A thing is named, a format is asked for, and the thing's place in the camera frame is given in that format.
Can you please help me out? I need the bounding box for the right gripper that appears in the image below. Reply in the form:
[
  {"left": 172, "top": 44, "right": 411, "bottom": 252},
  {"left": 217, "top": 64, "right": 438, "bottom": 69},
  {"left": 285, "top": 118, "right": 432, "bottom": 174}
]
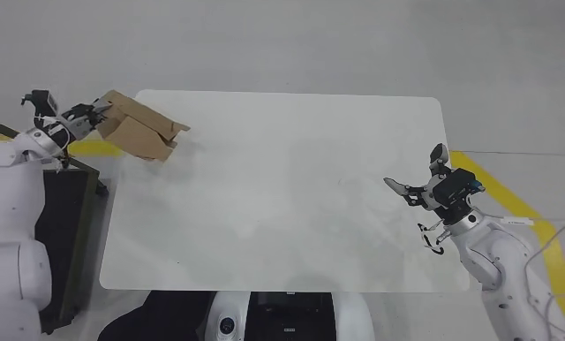
[{"left": 382, "top": 142, "right": 483, "bottom": 239}]

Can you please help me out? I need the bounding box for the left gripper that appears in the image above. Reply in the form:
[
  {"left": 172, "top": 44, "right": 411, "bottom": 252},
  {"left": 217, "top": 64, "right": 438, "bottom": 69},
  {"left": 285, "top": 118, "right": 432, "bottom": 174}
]
[{"left": 22, "top": 97, "right": 114, "bottom": 160}]

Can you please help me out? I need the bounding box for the small brown carton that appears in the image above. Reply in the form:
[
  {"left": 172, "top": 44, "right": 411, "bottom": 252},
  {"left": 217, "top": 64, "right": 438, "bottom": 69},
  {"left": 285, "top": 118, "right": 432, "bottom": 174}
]
[{"left": 95, "top": 89, "right": 192, "bottom": 163}]

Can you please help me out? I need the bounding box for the robot body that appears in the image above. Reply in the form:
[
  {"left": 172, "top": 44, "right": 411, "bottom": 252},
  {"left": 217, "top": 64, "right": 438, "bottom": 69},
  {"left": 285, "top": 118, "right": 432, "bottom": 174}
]
[{"left": 96, "top": 289, "right": 376, "bottom": 341}]

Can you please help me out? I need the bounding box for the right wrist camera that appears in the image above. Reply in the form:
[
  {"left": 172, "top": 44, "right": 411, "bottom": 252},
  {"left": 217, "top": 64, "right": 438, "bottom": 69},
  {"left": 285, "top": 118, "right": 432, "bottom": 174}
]
[{"left": 431, "top": 167, "right": 486, "bottom": 210}]

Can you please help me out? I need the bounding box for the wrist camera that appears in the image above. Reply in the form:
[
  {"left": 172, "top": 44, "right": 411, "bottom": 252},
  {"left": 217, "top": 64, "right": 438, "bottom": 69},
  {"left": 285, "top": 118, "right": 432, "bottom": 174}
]
[
  {"left": 431, "top": 167, "right": 486, "bottom": 210},
  {"left": 19, "top": 89, "right": 60, "bottom": 121}
]

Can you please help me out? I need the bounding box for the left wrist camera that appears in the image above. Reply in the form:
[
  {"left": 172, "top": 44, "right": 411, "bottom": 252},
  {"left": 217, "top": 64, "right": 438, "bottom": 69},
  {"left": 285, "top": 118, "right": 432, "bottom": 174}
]
[{"left": 19, "top": 89, "right": 60, "bottom": 121}]

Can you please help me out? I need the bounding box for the black cable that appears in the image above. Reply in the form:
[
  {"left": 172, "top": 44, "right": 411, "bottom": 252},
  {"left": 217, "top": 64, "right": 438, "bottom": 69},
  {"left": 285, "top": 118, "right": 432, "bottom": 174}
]
[{"left": 416, "top": 218, "right": 448, "bottom": 256}]

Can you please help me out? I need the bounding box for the white cable with label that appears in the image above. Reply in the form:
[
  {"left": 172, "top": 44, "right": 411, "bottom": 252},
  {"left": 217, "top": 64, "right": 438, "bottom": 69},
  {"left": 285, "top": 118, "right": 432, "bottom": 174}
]
[{"left": 480, "top": 211, "right": 565, "bottom": 227}]

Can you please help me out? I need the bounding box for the thin white cable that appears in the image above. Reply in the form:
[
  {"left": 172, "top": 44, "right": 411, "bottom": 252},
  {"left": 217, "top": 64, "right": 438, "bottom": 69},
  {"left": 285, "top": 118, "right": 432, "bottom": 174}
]
[{"left": 523, "top": 225, "right": 565, "bottom": 340}]

